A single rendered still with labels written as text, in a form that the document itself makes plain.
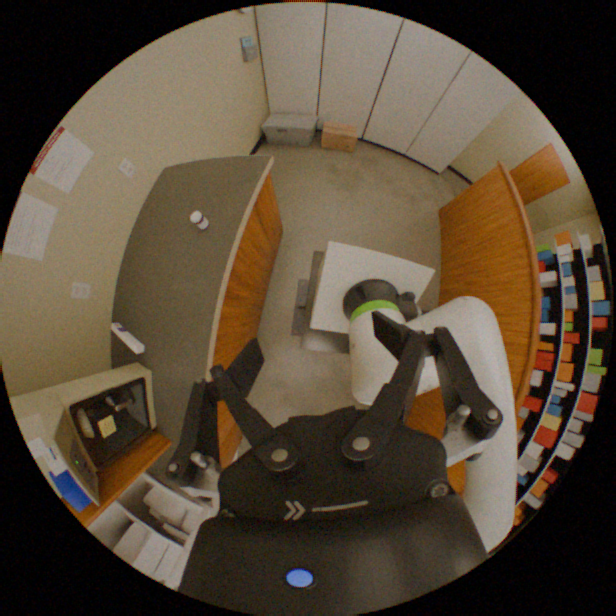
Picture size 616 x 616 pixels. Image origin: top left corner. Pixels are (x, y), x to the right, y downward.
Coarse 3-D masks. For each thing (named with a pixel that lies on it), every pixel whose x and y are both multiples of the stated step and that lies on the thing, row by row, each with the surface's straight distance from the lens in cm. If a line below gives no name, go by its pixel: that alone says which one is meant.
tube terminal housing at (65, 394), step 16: (128, 368) 91; (144, 368) 92; (64, 384) 80; (80, 384) 79; (96, 384) 79; (112, 384) 78; (16, 400) 79; (32, 400) 76; (48, 400) 74; (64, 400) 72; (80, 400) 73; (16, 416) 73; (32, 416) 71; (32, 432) 74; (48, 480) 86
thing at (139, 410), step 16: (128, 384) 81; (144, 384) 87; (96, 400) 75; (144, 400) 91; (80, 416) 74; (96, 416) 78; (112, 416) 82; (128, 416) 88; (144, 416) 95; (80, 432) 77; (96, 432) 81; (128, 432) 92; (144, 432) 100; (96, 448) 85; (112, 448) 90; (96, 464) 89
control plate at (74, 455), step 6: (72, 444) 73; (72, 450) 72; (78, 450) 77; (72, 456) 71; (78, 456) 76; (78, 462) 75; (84, 462) 80; (78, 468) 74; (84, 468) 79; (90, 468) 85; (84, 474) 78; (90, 474) 84; (90, 480) 82; (90, 486) 81
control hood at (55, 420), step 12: (60, 408) 70; (48, 420) 67; (60, 420) 66; (48, 432) 64; (60, 432) 66; (72, 432) 74; (60, 444) 65; (60, 456) 66; (84, 456) 81; (72, 468) 70; (84, 480) 77; (96, 480) 89; (96, 492) 86; (96, 504) 85
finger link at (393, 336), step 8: (376, 312) 19; (376, 320) 19; (384, 320) 16; (392, 320) 16; (376, 328) 19; (384, 328) 17; (392, 328) 15; (400, 328) 14; (376, 336) 20; (384, 336) 17; (392, 336) 15; (400, 336) 14; (408, 336) 14; (384, 344) 18; (392, 344) 16; (400, 344) 14; (392, 352) 16; (400, 352) 15
